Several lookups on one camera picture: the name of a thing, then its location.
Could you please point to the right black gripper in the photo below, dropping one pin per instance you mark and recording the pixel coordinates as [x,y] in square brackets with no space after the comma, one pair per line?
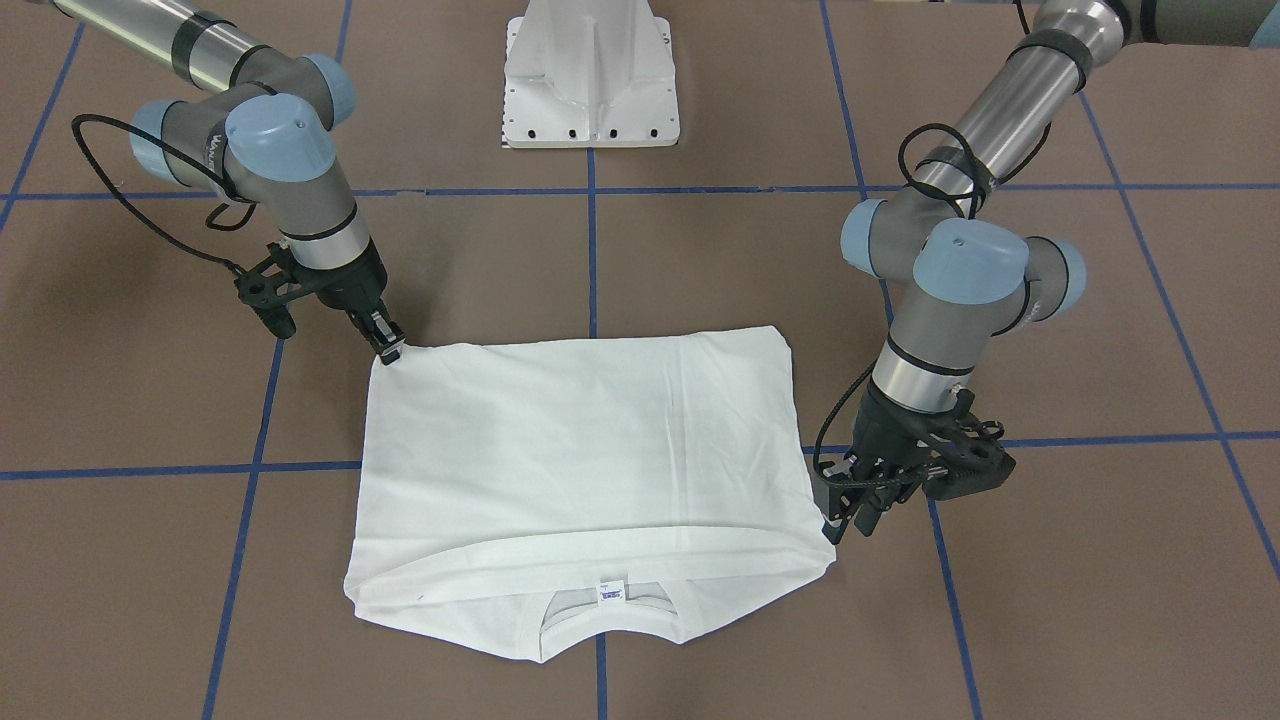
[358,287]

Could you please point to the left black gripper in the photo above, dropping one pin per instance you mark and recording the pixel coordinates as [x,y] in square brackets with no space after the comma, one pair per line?
[886,420]

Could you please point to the white long-sleeve printed shirt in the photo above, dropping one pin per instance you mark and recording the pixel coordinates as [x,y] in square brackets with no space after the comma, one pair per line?
[519,499]

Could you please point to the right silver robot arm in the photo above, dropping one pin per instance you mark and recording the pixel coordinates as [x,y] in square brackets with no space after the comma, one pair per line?
[262,138]

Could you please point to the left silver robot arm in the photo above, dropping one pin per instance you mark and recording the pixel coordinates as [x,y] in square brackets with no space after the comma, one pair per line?
[968,281]

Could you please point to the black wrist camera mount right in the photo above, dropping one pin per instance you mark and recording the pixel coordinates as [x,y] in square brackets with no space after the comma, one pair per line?
[270,286]

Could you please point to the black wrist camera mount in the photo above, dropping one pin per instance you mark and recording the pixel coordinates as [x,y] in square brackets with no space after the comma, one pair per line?
[270,286]
[966,456]

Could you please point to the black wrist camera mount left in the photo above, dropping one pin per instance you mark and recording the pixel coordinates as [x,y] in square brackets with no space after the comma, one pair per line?
[966,456]

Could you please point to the white camera pole base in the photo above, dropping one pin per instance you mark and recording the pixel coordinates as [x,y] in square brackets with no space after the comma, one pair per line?
[589,75]

